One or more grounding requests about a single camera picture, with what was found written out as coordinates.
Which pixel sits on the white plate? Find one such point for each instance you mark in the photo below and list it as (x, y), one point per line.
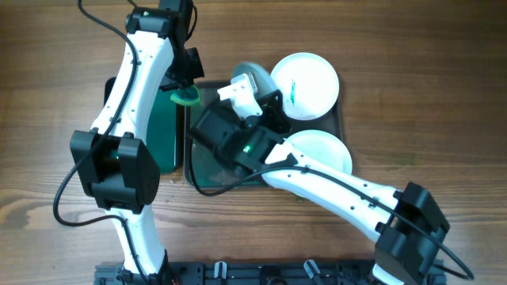
(320, 151)
(309, 85)
(263, 81)

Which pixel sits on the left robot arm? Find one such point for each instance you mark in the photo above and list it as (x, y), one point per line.
(112, 159)

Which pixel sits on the small black water tray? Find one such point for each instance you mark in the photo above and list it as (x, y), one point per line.
(163, 138)

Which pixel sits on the green and yellow sponge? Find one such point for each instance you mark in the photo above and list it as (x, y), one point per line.
(188, 96)

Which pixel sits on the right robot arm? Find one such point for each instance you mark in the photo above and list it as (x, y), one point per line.
(407, 227)

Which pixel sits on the large dark plastic tray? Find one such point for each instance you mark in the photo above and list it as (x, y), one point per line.
(211, 175)

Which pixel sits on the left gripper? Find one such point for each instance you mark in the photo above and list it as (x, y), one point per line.
(193, 70)

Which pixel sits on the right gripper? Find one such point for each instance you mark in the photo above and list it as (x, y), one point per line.
(272, 108)

